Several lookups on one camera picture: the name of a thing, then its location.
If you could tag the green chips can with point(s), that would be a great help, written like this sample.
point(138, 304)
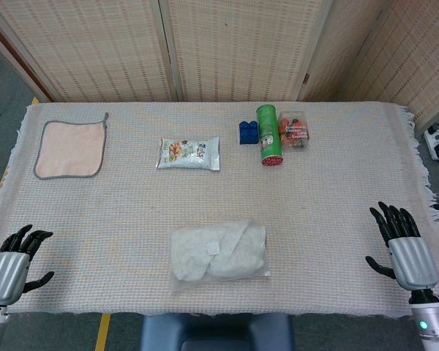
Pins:
point(269, 135)

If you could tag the beige woven tablecloth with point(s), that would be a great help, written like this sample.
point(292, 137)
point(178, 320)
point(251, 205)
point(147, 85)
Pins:
point(219, 204)

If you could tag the clear box of toys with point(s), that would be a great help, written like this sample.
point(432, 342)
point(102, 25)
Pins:
point(294, 132)

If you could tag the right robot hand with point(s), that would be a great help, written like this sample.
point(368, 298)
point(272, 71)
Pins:
point(411, 257)

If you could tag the white power strip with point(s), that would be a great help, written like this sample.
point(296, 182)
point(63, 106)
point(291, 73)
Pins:
point(436, 144)

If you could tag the transparent plastic bag with towel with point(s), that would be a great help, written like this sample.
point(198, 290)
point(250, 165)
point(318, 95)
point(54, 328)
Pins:
point(219, 254)

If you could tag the pink washcloth grey trim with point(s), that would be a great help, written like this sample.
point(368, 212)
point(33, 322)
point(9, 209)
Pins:
point(70, 149)

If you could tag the blue toy block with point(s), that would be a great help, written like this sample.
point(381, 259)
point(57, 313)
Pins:
point(248, 132)

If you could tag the white snack packet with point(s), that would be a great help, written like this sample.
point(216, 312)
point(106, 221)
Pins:
point(188, 153)

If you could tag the bamboo folding screen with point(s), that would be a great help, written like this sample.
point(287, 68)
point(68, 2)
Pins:
point(219, 47)

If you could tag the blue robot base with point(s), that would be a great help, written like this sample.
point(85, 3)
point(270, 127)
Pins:
point(217, 332)

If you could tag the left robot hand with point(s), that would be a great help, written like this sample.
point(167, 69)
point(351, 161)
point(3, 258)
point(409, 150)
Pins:
point(5, 272)

